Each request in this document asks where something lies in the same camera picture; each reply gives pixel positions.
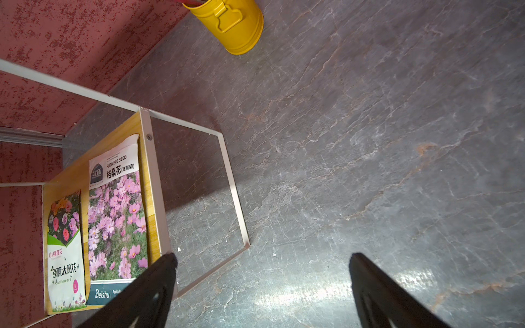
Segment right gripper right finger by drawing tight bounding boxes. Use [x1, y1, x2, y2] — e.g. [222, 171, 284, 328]
[349, 253, 448, 327]

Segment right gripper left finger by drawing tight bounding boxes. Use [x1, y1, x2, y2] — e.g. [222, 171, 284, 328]
[81, 253, 178, 327]

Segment pink flower seed bag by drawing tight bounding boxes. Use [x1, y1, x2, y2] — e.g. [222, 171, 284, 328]
[87, 134, 148, 306]

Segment white sunflower seed bag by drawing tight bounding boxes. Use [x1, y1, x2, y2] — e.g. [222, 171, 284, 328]
[45, 191, 87, 313]

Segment yellow metal pencil cup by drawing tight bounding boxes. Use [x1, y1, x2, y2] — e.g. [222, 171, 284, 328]
[183, 0, 264, 55]

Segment wooden shelf white metal frame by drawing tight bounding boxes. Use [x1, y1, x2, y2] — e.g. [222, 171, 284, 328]
[1, 60, 250, 327]

